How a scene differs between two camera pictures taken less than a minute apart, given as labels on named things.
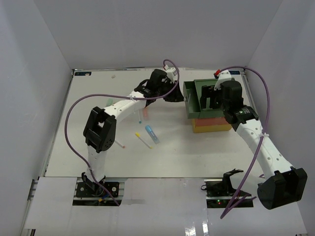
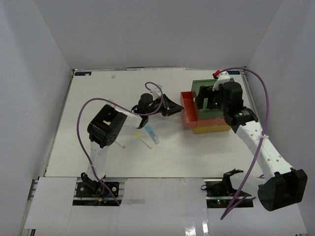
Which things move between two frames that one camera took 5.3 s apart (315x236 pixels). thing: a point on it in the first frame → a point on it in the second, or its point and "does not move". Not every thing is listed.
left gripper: x=175 y=97 → x=169 y=107
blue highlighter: x=152 y=133 does not move
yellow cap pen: x=138 y=134 does not move
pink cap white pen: x=119 y=143 does not move
